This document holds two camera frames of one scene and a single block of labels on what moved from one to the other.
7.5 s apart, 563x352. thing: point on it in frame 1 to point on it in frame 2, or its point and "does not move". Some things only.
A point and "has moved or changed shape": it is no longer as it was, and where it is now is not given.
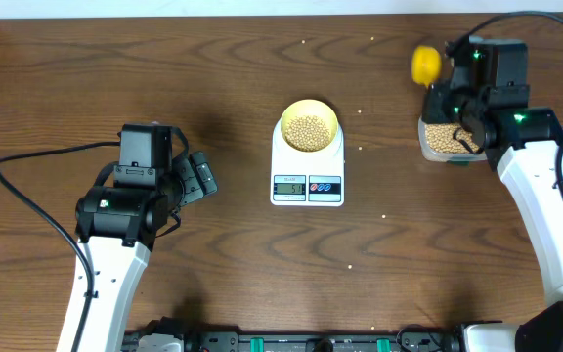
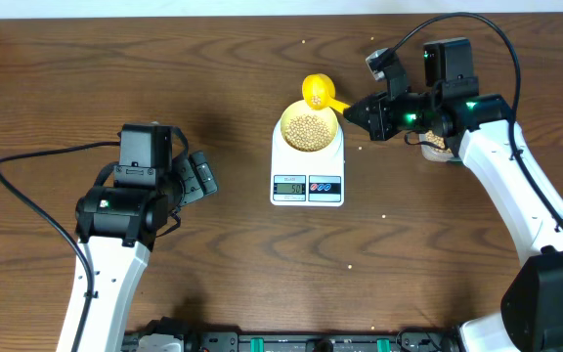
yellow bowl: x=310 y=125 does not move
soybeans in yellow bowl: x=307 y=133 does not move
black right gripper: x=431 y=111 to x=378 y=125
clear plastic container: x=432 y=154 does not move
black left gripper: x=194 y=189 does not move
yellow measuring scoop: x=426 y=65 has moved or changed shape
